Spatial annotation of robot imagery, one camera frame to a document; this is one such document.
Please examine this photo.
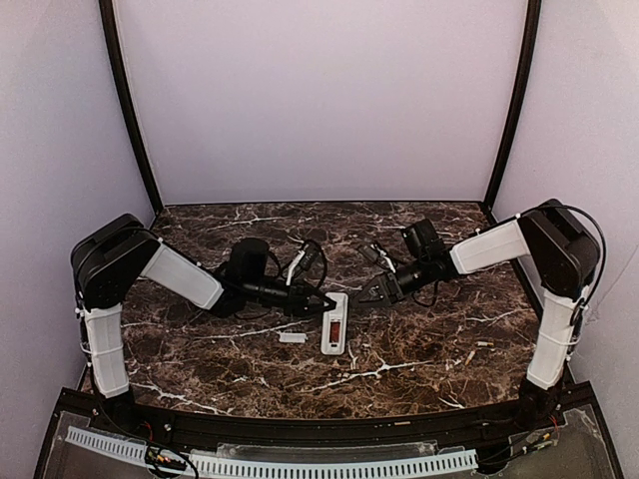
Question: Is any white remote control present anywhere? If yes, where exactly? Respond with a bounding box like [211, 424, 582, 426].
[320, 292, 348, 355]

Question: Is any white battery cover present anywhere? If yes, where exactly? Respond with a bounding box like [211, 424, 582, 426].
[279, 332, 308, 343]

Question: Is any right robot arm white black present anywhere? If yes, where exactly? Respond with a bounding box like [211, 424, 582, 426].
[351, 199, 608, 394]

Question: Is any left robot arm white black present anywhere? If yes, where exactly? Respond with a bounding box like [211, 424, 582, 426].
[70, 214, 337, 399]

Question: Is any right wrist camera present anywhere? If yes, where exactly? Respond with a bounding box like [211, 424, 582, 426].
[357, 243, 395, 272]

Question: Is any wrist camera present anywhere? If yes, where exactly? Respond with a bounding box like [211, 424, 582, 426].
[357, 243, 395, 272]
[286, 239, 320, 285]

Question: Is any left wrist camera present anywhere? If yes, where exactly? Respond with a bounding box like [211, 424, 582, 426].
[286, 239, 320, 285]

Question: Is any white slotted cable duct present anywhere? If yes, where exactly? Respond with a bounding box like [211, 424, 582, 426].
[65, 426, 478, 478]

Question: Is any black front rail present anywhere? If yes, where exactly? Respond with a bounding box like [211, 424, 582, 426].
[59, 388, 590, 453]

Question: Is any right black frame post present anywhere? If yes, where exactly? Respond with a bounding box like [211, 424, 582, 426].
[483, 0, 542, 212]

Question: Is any black frame post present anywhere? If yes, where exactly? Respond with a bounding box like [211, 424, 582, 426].
[483, 0, 542, 212]
[98, 0, 164, 216]

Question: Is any left black frame post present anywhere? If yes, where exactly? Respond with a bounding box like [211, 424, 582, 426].
[98, 0, 164, 216]

